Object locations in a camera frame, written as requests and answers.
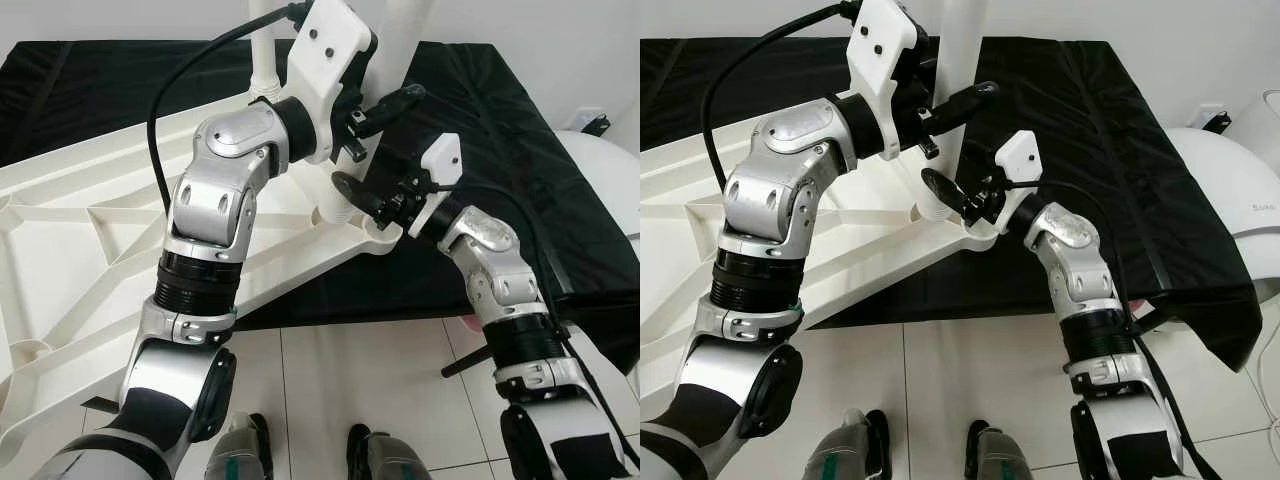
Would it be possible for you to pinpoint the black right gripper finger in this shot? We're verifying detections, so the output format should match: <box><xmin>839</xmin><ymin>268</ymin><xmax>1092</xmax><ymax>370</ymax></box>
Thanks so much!
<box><xmin>330</xmin><ymin>170</ymin><xmax>389</xmax><ymax>223</ymax></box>
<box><xmin>372</xmin><ymin>146</ymin><xmax>421</xmax><ymax>193</ymax></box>
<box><xmin>962</xmin><ymin>142</ymin><xmax>1004</xmax><ymax>185</ymax></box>
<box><xmin>920</xmin><ymin>166</ymin><xmax>977</xmax><ymax>218</ymax></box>

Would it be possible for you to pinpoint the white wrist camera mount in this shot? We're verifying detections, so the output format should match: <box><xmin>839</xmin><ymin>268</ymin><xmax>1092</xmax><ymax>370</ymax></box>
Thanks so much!
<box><xmin>285</xmin><ymin>0</ymin><xmax>379</xmax><ymax>166</ymax></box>
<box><xmin>848</xmin><ymin>0</ymin><xmax>933</xmax><ymax>161</ymax></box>
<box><xmin>990</xmin><ymin>130</ymin><xmax>1043</xmax><ymax>236</ymax></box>
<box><xmin>405</xmin><ymin>133</ymin><xmax>463</xmax><ymax>239</ymax></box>

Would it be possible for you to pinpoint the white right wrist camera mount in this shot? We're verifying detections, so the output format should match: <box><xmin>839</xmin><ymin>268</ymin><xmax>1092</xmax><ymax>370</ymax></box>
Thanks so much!
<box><xmin>990</xmin><ymin>130</ymin><xmax>1043</xmax><ymax>236</ymax></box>
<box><xmin>405</xmin><ymin>133</ymin><xmax>463</xmax><ymax>239</ymax></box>

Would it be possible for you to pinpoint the white plastic table leg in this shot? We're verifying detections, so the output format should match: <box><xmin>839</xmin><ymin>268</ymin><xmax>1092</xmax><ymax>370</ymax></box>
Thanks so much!
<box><xmin>915</xmin><ymin>0</ymin><xmax>989</xmax><ymax>223</ymax></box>
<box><xmin>248</xmin><ymin>0</ymin><xmax>284</xmax><ymax>106</ymax></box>
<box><xmin>318</xmin><ymin>0</ymin><xmax>433</xmax><ymax>229</ymax></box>

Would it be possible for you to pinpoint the white plastic table top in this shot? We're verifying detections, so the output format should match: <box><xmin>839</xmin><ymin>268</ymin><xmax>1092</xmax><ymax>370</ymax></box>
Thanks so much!
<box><xmin>0</xmin><ymin>90</ymin><xmax>403</xmax><ymax>463</ymax></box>
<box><xmin>640</xmin><ymin>90</ymin><xmax>1001</xmax><ymax>401</ymax></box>

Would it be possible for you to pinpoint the grey robot right leg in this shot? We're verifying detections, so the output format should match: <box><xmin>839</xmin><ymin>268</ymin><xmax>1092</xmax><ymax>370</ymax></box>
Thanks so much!
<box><xmin>345</xmin><ymin>425</ymin><xmax>431</xmax><ymax>480</ymax></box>
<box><xmin>963</xmin><ymin>420</ymin><xmax>1036</xmax><ymax>480</ymax></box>

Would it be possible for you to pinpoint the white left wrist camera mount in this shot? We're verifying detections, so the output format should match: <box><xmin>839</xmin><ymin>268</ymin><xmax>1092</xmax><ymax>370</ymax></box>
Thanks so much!
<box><xmin>848</xmin><ymin>0</ymin><xmax>933</xmax><ymax>161</ymax></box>
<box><xmin>285</xmin><ymin>0</ymin><xmax>379</xmax><ymax>166</ymax></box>

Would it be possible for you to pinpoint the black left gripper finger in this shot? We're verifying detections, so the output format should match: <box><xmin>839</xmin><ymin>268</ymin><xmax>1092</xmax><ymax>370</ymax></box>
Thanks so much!
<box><xmin>925</xmin><ymin>80</ymin><xmax>1001</xmax><ymax>136</ymax></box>
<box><xmin>355</xmin><ymin>84</ymin><xmax>428</xmax><ymax>138</ymax></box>

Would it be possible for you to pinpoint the black tablecloth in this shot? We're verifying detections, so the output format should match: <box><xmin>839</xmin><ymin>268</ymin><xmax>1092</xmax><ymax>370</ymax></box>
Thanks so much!
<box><xmin>0</xmin><ymin>40</ymin><xmax>640</xmax><ymax>376</ymax></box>
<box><xmin>640</xmin><ymin>38</ymin><xmax>1263</xmax><ymax>371</ymax></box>

